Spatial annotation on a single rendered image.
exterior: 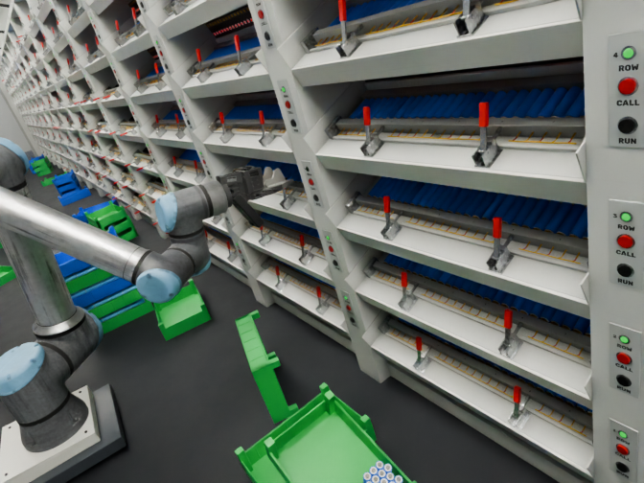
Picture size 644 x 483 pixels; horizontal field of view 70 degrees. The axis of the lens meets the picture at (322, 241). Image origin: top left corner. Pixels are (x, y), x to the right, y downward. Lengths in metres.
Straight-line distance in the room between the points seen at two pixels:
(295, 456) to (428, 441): 0.33
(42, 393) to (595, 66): 1.50
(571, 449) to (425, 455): 0.35
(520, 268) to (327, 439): 0.65
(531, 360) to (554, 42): 0.55
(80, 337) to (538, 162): 1.40
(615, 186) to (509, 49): 0.21
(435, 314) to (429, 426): 0.35
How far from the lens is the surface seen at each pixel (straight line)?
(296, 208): 1.31
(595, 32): 0.62
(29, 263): 1.54
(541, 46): 0.66
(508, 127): 0.78
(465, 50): 0.71
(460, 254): 0.89
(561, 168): 0.70
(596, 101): 0.63
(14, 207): 1.27
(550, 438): 1.07
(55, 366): 1.61
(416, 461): 1.24
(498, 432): 1.22
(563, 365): 0.93
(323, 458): 1.21
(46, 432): 1.65
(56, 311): 1.62
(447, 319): 1.04
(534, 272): 0.82
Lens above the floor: 0.98
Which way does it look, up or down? 25 degrees down
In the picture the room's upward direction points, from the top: 17 degrees counter-clockwise
